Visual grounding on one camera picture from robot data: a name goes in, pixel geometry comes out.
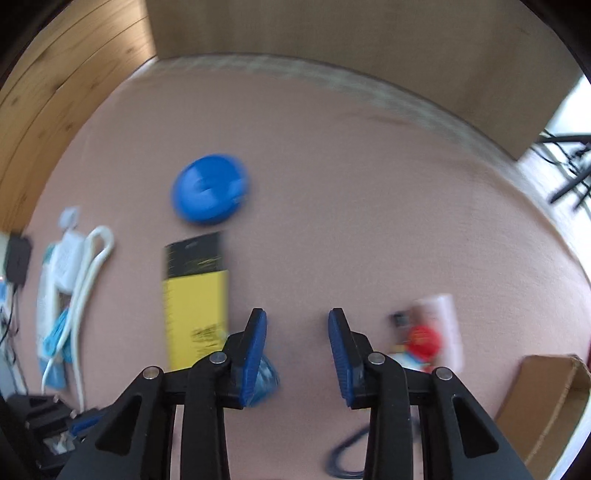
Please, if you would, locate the black device on left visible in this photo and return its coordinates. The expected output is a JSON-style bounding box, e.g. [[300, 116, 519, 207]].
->
[[4, 234, 32, 287]]

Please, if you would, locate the cardboard box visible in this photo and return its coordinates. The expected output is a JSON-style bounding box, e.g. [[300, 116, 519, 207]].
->
[[496, 355, 590, 479]]

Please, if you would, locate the white power adapter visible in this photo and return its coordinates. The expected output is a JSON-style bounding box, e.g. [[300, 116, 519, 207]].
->
[[51, 230, 85, 294]]

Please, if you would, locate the white cable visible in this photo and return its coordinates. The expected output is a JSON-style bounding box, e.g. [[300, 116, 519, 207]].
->
[[41, 224, 115, 411]]

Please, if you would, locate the small white plastic cap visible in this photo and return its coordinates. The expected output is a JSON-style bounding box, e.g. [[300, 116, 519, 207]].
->
[[58, 206, 80, 231]]

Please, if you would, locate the teal clothes peg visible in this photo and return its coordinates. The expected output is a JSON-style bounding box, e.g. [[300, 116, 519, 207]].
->
[[42, 308, 72, 390]]

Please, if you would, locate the blue round container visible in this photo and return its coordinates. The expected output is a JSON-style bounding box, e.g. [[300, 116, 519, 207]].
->
[[170, 154, 249, 225]]

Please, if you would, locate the white tube blue cap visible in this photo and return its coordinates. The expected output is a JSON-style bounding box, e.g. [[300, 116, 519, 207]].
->
[[36, 243, 59, 362]]

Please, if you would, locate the black hair tie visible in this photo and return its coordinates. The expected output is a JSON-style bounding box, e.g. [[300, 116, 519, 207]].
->
[[327, 426, 371, 479]]

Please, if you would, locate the wooden headboard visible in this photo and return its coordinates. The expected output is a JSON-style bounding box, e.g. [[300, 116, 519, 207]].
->
[[146, 1, 582, 157]]

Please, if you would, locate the black tripod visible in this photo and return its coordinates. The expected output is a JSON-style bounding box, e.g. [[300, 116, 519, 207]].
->
[[530, 129, 590, 213]]

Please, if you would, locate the white red printed cup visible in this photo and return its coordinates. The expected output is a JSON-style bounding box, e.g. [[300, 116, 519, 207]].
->
[[389, 294, 465, 373]]

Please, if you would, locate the yellow black notebook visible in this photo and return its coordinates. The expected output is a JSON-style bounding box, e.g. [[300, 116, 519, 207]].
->
[[162, 232, 228, 371]]

